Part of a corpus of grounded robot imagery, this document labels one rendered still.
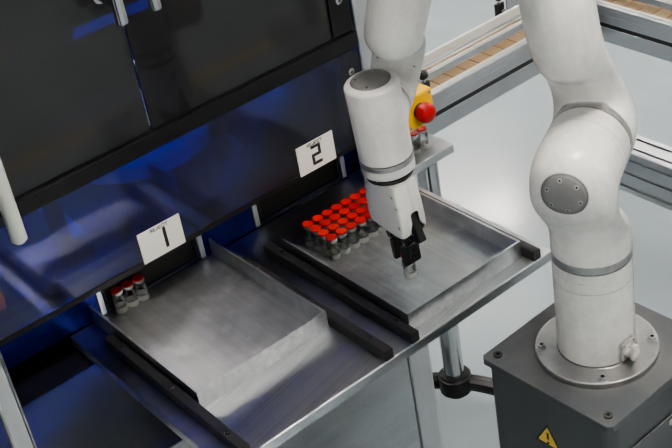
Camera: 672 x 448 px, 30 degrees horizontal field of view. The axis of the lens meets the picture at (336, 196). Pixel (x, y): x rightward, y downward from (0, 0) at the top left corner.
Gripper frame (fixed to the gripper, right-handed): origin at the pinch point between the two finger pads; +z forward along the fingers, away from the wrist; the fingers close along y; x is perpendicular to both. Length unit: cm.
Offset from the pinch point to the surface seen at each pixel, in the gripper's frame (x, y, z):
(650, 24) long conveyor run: 93, -40, 13
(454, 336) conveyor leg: 37, -52, 76
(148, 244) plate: -31.8, -29.5, -3.8
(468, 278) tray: 8.8, 3.2, 9.8
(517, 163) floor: 122, -136, 107
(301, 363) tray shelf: -22.3, -1.0, 11.0
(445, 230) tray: 16.5, -14.0, 12.9
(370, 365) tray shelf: -14.4, 7.1, 11.4
